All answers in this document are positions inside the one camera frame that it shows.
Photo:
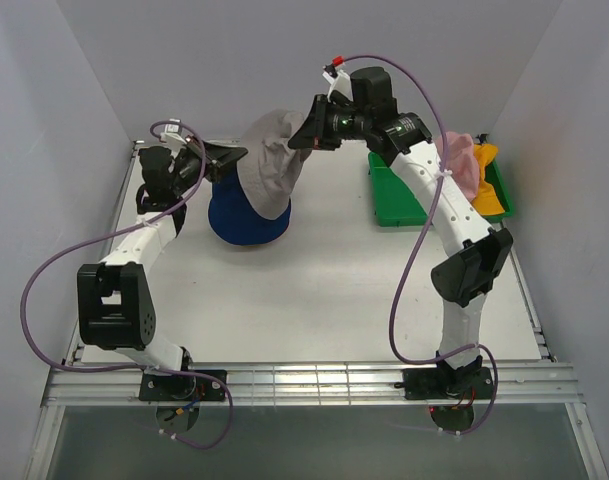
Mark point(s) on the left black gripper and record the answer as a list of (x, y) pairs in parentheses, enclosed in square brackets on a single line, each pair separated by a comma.
[(219, 155)]

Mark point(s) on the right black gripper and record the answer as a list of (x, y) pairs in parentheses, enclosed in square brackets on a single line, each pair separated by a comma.
[(312, 134)]

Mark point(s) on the grey bucket hat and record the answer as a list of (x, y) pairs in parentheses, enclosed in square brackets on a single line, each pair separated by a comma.
[(269, 171)]

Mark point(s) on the blue bucket hat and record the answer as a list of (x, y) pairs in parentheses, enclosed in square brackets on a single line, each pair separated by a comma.
[(233, 219)]

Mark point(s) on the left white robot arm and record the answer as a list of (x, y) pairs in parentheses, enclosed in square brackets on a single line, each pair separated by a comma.
[(115, 306)]

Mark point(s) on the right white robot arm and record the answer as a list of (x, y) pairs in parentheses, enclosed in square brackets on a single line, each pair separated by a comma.
[(476, 252)]

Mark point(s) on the green plastic tray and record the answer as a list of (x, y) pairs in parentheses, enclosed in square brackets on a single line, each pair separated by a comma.
[(396, 206)]

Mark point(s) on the pink bucket hat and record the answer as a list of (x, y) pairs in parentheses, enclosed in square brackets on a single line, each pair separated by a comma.
[(457, 151)]

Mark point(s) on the yellow bucket hat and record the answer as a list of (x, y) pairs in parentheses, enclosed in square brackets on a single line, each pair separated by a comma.
[(486, 201)]

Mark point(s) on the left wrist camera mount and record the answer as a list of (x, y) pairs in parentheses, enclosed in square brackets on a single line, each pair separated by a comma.
[(174, 134)]

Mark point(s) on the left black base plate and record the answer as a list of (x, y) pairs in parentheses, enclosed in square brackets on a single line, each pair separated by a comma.
[(169, 388)]

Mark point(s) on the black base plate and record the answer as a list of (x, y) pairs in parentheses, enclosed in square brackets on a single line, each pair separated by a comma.
[(437, 384), (169, 388)]

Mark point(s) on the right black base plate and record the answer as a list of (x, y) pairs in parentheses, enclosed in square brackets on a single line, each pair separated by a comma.
[(437, 384)]

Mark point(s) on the aluminium rail frame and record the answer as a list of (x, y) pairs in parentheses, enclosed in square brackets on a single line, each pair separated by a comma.
[(336, 354)]

